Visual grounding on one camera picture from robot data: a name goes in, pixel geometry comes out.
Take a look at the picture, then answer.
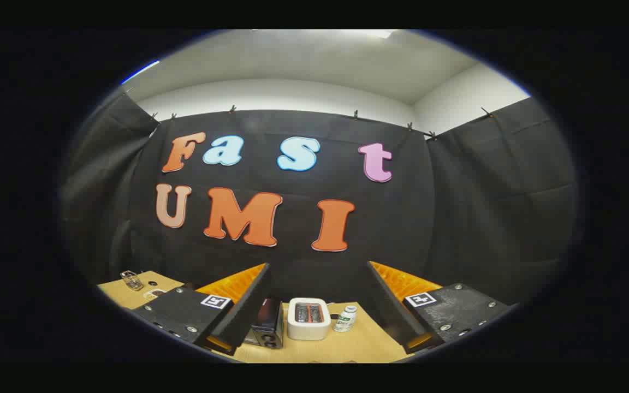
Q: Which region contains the clear glass cup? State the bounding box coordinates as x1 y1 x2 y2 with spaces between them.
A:
120 270 144 291

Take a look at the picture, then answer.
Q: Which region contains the black toaster oven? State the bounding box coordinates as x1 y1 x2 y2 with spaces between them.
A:
244 296 285 350

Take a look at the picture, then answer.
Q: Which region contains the white pop-up toaster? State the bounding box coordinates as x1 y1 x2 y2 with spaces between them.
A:
287 297 332 341

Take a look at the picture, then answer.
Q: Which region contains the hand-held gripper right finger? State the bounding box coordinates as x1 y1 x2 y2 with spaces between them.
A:
367 260 513 355

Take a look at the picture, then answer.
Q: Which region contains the black backdrop cloth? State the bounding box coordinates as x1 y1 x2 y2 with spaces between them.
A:
61 93 580 306

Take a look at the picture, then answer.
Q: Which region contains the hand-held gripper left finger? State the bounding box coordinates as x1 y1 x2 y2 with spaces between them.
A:
133 263 272 356

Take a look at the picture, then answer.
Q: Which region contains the white bottle green label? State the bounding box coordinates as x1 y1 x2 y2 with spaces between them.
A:
334 305 358 333

